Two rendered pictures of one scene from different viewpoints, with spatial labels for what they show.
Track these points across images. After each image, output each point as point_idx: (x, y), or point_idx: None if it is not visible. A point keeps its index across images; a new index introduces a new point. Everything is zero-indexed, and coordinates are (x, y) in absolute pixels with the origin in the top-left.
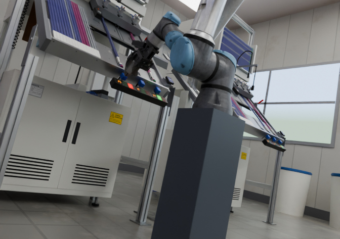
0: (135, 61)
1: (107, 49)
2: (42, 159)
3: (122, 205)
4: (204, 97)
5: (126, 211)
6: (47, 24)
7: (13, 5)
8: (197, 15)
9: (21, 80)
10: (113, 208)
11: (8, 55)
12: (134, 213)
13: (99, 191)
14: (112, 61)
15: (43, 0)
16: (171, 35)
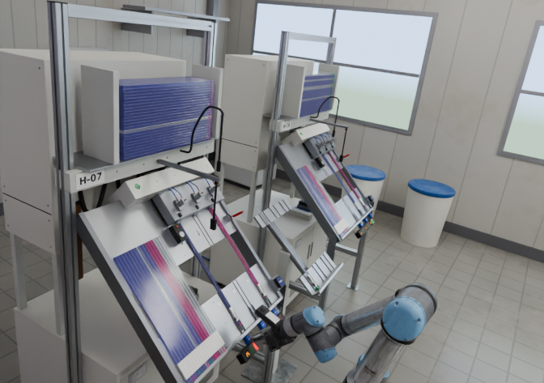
0: (270, 346)
1: (215, 303)
2: None
3: (221, 359)
4: None
5: (235, 380)
6: (169, 361)
7: (30, 227)
8: (365, 378)
9: None
10: (221, 380)
11: (63, 309)
12: (244, 381)
13: (209, 382)
14: (229, 323)
15: (136, 306)
16: (325, 356)
